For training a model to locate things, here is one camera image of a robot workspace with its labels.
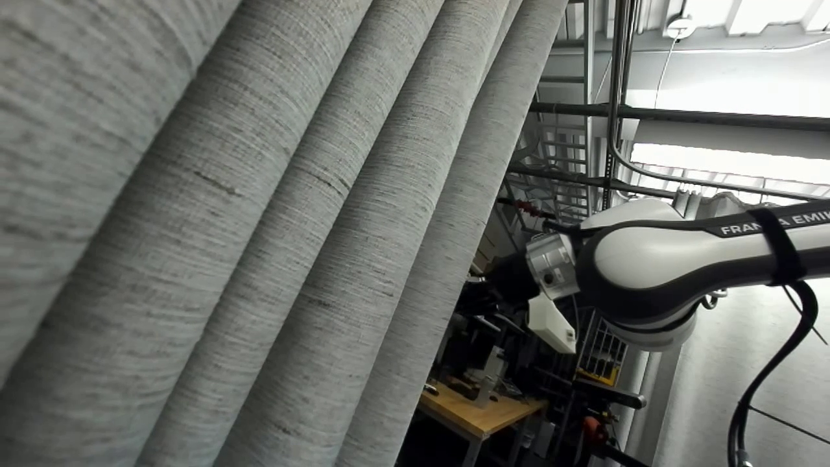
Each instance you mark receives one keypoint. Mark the small white ceiling device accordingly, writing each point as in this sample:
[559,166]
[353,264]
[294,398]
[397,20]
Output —
[677,27]

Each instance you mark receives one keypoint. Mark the black overhead pipe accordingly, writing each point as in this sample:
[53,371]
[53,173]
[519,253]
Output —
[690,115]

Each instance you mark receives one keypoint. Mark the metal scaffolding rack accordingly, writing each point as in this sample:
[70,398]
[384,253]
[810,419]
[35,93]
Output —
[561,171]

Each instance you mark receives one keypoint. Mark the wooden workbench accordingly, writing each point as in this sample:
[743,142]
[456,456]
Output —
[484,415]

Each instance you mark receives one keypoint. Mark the grey fabric curtain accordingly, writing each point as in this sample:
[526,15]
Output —
[261,260]

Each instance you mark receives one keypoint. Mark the pale bottle on workbench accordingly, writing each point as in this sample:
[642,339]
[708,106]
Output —
[494,378]

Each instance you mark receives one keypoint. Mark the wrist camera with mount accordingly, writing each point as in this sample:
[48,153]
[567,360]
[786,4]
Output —
[552,325]

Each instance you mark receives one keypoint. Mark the small red tool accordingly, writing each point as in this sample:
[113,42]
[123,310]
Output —
[591,429]

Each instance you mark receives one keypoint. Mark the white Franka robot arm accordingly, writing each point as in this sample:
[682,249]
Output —
[664,260]

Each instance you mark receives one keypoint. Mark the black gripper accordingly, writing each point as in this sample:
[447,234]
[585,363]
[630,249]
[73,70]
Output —
[515,275]

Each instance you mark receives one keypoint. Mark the ceiling light panel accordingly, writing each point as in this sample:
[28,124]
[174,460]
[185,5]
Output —
[734,162]

